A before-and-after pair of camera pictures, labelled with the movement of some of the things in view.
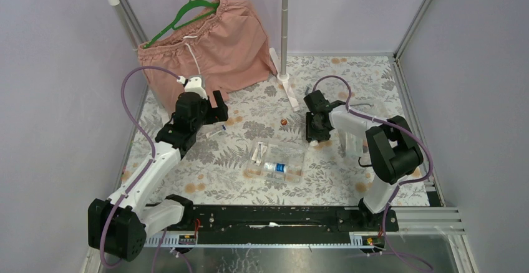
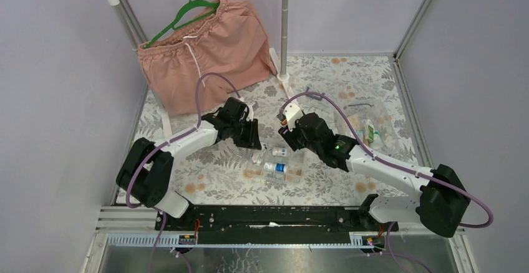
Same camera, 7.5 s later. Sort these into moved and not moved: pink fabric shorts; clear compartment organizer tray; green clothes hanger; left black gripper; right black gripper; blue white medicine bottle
Moved: right black gripper; left black gripper
Not moved: clear compartment organizer tray; green clothes hanger; pink fabric shorts; blue white medicine bottle
